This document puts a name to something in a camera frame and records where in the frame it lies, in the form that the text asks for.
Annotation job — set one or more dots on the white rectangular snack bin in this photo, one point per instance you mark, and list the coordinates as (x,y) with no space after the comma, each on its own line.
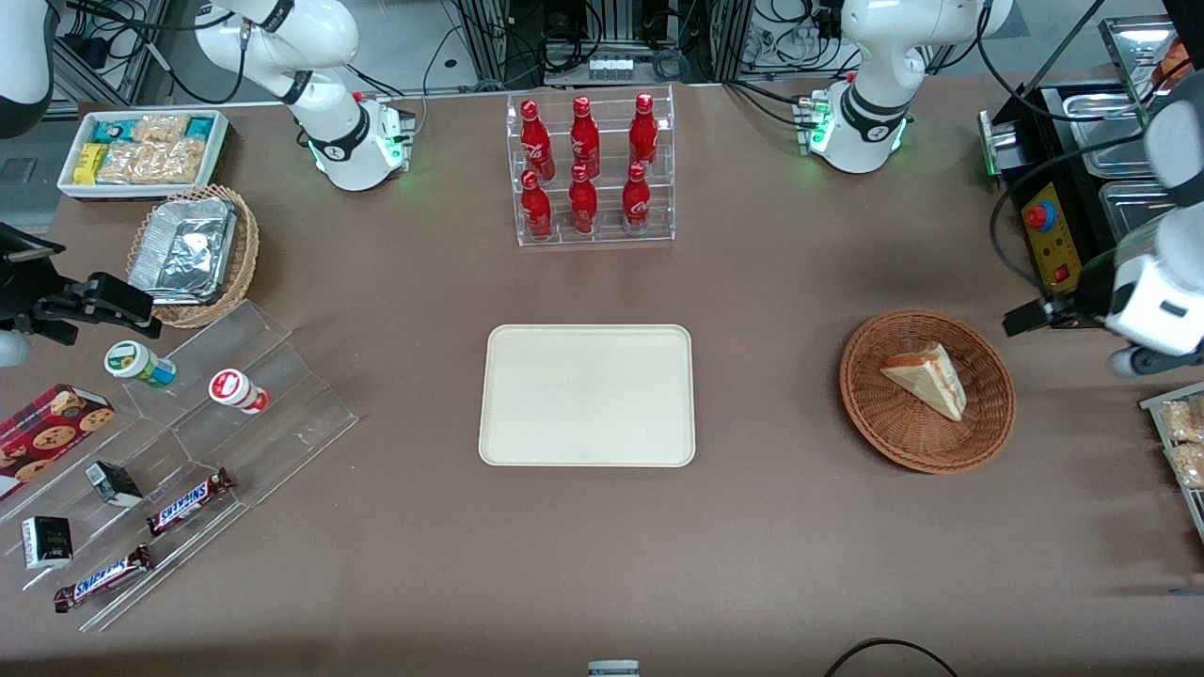
(218,160)

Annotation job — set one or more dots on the red plaid cookie box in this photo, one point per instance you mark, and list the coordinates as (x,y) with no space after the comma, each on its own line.
(47,437)

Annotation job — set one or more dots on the triangular sandwich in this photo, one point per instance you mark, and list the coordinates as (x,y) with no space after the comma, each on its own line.
(926,378)

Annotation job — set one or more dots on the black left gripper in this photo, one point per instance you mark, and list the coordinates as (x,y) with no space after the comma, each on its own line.
(1075,307)

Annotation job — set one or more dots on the yellow snack packet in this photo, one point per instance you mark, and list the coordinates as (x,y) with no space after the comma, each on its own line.
(89,164)

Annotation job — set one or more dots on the clear bag of snacks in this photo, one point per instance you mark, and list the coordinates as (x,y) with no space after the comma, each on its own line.
(1183,420)
(1189,465)

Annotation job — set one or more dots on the red cola bottle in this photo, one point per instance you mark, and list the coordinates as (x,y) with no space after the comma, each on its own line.
(536,141)
(584,139)
(643,133)
(637,199)
(536,209)
(583,203)

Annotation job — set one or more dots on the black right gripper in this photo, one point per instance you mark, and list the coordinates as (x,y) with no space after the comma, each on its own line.
(21,293)

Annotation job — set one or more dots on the white power strip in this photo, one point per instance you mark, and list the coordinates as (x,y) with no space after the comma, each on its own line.
(611,66)

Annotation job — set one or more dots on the teal snack packet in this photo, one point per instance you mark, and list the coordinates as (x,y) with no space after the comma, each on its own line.
(200,128)
(113,131)

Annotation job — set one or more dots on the stainless steel pan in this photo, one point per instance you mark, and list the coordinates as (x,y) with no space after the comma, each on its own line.
(1105,132)
(1133,209)

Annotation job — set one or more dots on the clear bag of crackers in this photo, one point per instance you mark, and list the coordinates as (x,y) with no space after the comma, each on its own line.
(162,128)
(181,160)
(127,165)

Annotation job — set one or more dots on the snickers chocolate bar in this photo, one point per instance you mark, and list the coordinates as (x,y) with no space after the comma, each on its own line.
(102,579)
(188,501)

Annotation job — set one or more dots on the small black white carton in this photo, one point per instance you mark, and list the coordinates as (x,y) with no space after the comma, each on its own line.
(115,483)
(47,543)

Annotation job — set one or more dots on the metal snack tray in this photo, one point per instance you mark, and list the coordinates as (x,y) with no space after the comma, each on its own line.
(1155,406)

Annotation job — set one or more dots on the red emergency stop button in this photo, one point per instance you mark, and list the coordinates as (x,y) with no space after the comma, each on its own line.
(1039,217)

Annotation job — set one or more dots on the small grey device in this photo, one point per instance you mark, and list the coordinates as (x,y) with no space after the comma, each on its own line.
(613,669)

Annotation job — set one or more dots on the red label yogurt cup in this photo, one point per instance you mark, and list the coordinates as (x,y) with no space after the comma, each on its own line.
(237,390)

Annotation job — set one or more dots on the green label yogurt cup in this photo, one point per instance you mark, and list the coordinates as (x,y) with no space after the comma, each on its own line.
(139,364)

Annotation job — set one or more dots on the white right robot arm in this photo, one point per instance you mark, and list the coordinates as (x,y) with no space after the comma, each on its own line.
(331,132)

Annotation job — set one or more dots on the light wicker basket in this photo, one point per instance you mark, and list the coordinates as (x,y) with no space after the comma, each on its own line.
(246,254)

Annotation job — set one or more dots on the aluminium foil containers stack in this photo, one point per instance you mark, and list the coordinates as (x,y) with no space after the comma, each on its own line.
(183,249)

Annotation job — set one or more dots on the clear acrylic step display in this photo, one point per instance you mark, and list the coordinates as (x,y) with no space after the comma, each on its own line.
(292,414)

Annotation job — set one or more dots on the black food warmer appliance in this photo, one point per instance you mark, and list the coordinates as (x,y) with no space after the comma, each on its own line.
(1053,244)

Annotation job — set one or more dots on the brown round wicker basket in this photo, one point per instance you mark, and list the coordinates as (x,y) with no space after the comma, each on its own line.
(894,423)

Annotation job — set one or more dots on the clear acrylic bottle rack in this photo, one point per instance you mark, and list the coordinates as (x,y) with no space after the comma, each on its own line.
(607,235)

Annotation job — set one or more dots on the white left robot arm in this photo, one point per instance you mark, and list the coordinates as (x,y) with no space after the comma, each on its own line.
(863,122)

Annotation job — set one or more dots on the aluminium profile frame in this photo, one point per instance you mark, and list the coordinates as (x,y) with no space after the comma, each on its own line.
(489,38)

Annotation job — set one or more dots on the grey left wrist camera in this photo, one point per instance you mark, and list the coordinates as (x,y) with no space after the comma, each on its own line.
(1149,361)

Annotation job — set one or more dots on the cream plastic serving tray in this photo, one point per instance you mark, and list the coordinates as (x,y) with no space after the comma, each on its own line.
(583,395)

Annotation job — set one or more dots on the fried food on skewer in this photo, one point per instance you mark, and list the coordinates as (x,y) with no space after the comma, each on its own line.
(1174,61)

